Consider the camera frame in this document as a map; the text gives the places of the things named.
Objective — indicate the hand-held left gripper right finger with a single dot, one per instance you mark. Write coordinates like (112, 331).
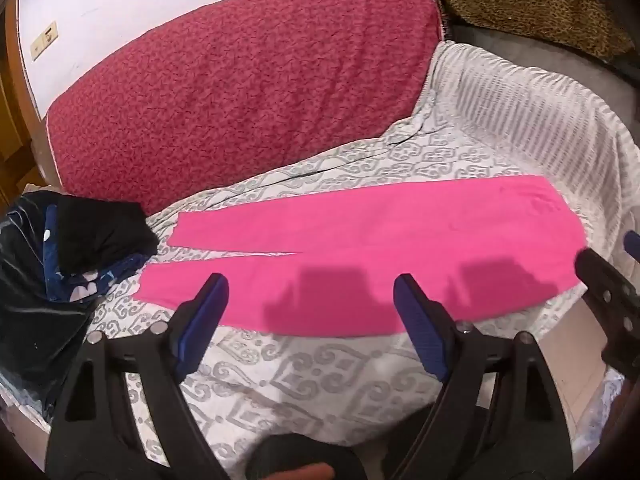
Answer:
(420, 330)

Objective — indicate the wooden door frame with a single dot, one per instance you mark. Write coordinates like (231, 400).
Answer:
(15, 125)

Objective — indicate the beige mattress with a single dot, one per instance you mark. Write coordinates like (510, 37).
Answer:
(575, 390)

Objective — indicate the pink pants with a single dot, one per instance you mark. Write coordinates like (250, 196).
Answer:
(350, 240)

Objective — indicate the person's left hand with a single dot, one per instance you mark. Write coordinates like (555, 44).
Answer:
(307, 472)

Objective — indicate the dark shiny cloth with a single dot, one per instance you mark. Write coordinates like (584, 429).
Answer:
(30, 320)

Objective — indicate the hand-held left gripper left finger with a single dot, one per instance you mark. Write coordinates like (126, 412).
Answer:
(200, 325)

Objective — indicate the beige wall switch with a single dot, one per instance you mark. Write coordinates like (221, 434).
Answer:
(44, 42)

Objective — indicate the white striped blanket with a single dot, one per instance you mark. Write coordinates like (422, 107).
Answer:
(525, 105)

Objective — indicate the blue printed cloth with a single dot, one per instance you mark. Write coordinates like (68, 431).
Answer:
(75, 285)

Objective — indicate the leopard print cloth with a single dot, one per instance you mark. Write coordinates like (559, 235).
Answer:
(510, 0)

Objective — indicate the black cloth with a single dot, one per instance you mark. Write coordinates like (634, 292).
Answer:
(100, 230)

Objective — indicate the red patterned mattress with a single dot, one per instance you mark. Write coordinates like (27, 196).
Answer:
(240, 85)

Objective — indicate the white grey patterned bedsheet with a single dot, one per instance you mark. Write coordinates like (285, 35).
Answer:
(300, 375)

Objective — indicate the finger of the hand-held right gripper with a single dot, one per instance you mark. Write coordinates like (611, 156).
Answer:
(600, 275)
(632, 246)

